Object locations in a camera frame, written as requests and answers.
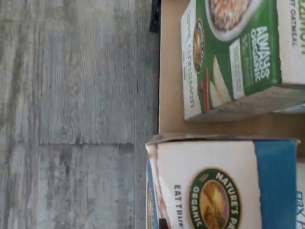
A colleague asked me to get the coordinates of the black metal shelving rack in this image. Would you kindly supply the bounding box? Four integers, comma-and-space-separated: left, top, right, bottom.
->
149, 0, 163, 134

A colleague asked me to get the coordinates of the green oatmeal box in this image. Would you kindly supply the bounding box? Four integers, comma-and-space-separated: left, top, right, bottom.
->
276, 0, 305, 87
180, 0, 283, 122

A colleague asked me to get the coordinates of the blue and white oatmeal box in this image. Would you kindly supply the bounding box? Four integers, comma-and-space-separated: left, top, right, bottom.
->
295, 161, 305, 229
144, 135, 302, 229

